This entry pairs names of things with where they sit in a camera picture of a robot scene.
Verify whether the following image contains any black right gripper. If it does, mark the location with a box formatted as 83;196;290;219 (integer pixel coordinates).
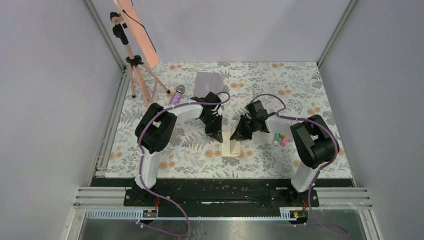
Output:
230;114;258;141

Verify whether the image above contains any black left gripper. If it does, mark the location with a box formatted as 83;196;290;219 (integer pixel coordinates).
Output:
200;113;223;143

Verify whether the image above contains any beige letter paper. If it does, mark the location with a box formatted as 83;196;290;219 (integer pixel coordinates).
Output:
221;131;242;157

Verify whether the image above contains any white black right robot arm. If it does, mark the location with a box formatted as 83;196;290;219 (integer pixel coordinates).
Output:
230;100;340;206

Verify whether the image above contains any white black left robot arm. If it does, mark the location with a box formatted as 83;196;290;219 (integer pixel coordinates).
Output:
134;92;226;206

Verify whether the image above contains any grey envelope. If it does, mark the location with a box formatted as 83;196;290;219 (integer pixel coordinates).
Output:
193;72;224;98

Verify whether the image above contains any floral patterned table mat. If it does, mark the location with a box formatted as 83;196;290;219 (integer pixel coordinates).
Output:
105;62;340;178

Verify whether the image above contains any pink eraser block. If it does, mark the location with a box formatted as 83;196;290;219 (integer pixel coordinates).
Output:
279;135;290;147

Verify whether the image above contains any purple glitter microphone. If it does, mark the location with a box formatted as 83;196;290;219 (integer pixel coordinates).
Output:
168;84;186;106

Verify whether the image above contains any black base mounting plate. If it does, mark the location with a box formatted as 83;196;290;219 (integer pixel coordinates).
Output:
91;178;354;218

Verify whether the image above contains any pink tripod stand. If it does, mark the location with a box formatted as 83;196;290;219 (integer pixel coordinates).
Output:
109;12;171;107

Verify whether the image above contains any pink board on tripod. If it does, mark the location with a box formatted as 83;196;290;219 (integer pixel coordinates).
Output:
114;0;159;68

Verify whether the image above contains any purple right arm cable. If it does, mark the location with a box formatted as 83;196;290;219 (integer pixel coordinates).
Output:
248;93;349;238

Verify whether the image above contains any aluminium slotted rail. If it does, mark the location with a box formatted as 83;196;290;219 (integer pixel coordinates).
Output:
85;207;299;222

